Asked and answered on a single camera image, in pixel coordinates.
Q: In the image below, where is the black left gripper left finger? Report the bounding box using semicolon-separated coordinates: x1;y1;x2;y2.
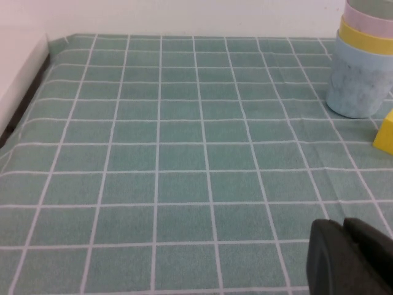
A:
306;218;393;295

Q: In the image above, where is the yellow plastic cup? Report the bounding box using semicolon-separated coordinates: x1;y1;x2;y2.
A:
339;15;393;56

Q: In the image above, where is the light blue plastic cup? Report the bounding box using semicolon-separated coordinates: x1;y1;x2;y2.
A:
325;29;393;119

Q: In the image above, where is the pink plastic cup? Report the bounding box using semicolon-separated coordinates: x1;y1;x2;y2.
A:
343;1;393;36

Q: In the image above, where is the yellow foam cube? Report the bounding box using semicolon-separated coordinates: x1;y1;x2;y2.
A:
373;109;393;156

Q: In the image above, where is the green checkered tablecloth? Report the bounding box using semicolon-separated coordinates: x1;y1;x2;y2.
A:
0;33;393;295

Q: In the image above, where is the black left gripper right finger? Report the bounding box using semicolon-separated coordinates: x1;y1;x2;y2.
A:
343;217;393;276

